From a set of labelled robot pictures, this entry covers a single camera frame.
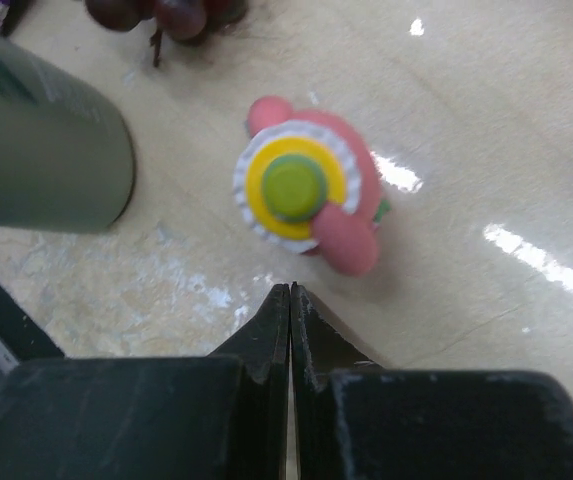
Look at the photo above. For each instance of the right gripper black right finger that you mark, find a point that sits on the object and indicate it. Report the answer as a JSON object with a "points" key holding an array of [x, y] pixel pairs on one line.
{"points": [[356, 419]]}

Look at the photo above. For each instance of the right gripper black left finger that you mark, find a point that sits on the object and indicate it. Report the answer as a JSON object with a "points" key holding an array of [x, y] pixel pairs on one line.
{"points": [[221, 416]]}

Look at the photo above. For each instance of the pink toy with green centre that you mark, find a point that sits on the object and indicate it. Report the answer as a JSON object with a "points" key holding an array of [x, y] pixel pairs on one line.
{"points": [[308, 182]]}

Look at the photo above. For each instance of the dark red grape bunch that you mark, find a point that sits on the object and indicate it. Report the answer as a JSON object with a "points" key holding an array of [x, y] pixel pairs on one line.
{"points": [[181, 21]]}

